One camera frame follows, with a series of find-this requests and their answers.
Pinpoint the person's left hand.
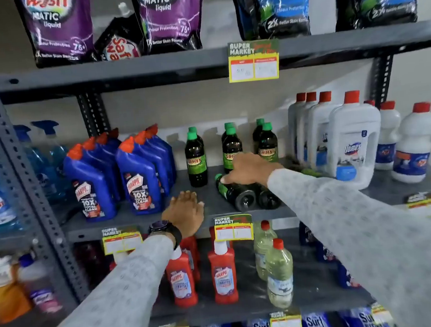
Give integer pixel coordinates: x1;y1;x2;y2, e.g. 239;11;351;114
159;189;207;241

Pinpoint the person's right hand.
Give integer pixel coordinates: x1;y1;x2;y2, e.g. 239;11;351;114
218;149;287;191

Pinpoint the row of green bottles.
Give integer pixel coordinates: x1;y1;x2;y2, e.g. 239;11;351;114
182;117;282;189

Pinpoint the grey metal shelf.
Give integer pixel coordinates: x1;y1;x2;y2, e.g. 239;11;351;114
0;0;431;327

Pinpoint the person's right forearm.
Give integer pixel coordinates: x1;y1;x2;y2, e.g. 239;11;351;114
265;154;431;327

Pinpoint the person's left forearm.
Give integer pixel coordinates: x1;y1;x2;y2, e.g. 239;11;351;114
14;232;184;327

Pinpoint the clear pale bottle red cap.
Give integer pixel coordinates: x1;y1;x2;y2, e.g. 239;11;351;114
251;219;282;282
262;237;298;311

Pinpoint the small white bottle red cap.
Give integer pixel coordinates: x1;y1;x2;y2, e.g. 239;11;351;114
369;99;406;172
385;101;431;186

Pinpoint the orange bottle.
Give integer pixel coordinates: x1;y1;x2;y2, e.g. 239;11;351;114
0;281;34;325

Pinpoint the black wristwatch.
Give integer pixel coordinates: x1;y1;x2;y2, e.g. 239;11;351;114
146;218;184;253

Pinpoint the large white jug red cap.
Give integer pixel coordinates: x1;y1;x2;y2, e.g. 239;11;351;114
303;90;340;173
320;88;388;193
295;91;323;162
284;92;312;160

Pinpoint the group of blue cleaner bottles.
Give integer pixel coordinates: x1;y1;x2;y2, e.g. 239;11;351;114
59;122;181;224
297;216;362;294

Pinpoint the large yellow green price tag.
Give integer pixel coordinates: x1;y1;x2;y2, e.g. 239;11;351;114
226;38;282;84

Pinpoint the purple detergent pouch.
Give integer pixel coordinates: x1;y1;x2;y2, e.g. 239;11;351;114
129;0;210;56
13;0;98;70

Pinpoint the grey slotted metal rack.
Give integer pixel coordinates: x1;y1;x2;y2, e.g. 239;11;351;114
0;17;87;327

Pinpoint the black red detergent pouch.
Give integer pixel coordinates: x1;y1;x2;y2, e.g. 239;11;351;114
90;0;147;63

